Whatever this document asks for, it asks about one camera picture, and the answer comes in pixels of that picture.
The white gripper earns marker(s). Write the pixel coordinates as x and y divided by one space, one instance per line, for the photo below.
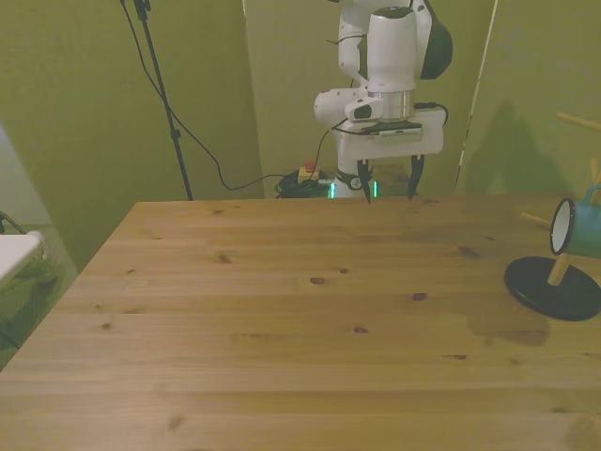
432 136

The black tripod stand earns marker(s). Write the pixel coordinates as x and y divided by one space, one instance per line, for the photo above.
166 108

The yellow emergency stop box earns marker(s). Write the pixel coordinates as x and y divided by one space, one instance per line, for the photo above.
307 173

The white plastic bin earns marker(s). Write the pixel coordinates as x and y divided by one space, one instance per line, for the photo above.
19 251

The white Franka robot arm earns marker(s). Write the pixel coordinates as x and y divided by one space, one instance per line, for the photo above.
392 56

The blue enamel mug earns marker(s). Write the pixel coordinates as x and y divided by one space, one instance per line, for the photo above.
584 232

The flat dark wrist camera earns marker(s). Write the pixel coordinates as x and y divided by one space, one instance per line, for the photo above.
396 130

